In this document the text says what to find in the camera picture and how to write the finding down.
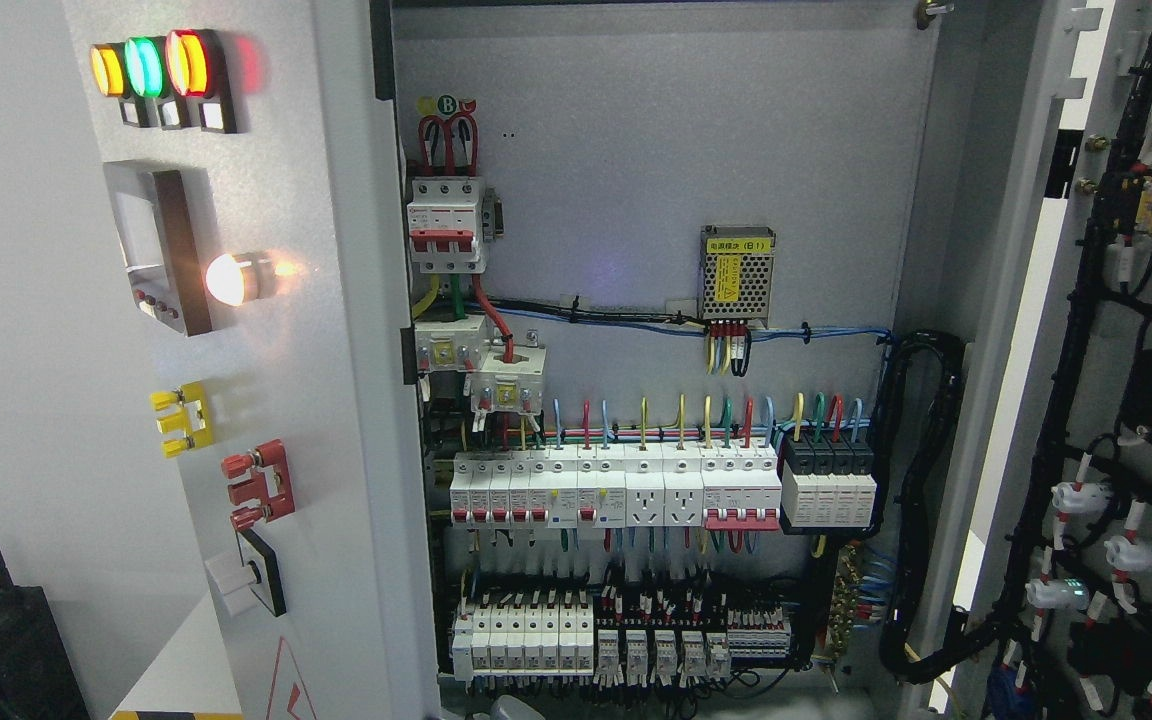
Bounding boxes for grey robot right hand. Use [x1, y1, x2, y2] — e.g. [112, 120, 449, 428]
[488, 694, 545, 720]

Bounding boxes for grey cabinet door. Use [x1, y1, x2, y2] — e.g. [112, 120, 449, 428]
[925, 1, 1152, 719]
[65, 1, 440, 719]

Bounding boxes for white lower breaker row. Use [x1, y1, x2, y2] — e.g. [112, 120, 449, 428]
[450, 589, 596, 685]

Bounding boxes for relay terminal row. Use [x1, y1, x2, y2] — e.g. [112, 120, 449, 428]
[593, 571, 799, 694]

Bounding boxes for red triangle warning sticker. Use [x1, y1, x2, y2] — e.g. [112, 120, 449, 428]
[264, 637, 317, 719]

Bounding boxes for white socket breaker row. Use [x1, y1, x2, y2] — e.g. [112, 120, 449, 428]
[450, 442, 781, 532]

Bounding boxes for white current transformers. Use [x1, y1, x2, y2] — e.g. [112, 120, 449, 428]
[414, 314, 547, 416]

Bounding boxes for brass ground bar right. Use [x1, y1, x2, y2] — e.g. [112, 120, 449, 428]
[823, 541, 861, 662]

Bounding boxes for black white surge protector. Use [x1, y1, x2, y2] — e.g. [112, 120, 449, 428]
[776, 433, 877, 536]

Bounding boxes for red main circuit breaker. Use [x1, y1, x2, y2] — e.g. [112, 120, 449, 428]
[406, 176, 503, 275]

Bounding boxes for black equipment box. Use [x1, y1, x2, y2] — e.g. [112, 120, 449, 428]
[0, 548, 90, 719]

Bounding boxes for metal mesh power supply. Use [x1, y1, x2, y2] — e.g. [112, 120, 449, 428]
[698, 225, 776, 324]

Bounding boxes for white glowing indicator lamp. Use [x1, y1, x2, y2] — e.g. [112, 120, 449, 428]
[204, 252, 276, 306]

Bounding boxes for black digital power meter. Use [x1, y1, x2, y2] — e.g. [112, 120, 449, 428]
[103, 160, 212, 336]

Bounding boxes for red indicator lamp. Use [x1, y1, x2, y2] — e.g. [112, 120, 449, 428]
[166, 28, 228, 97]

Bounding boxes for green indicator lamp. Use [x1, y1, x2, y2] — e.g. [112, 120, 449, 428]
[124, 36, 165, 99]

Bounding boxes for yellow indicator lamp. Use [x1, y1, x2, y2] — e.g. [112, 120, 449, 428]
[90, 44, 129, 97]

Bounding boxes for red terminal post block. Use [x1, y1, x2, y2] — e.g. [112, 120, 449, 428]
[220, 438, 296, 532]

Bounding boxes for yellow terminal post block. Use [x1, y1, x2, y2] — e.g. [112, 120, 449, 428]
[150, 381, 214, 457]

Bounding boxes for black cable harness right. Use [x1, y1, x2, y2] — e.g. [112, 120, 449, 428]
[876, 329, 1007, 685]

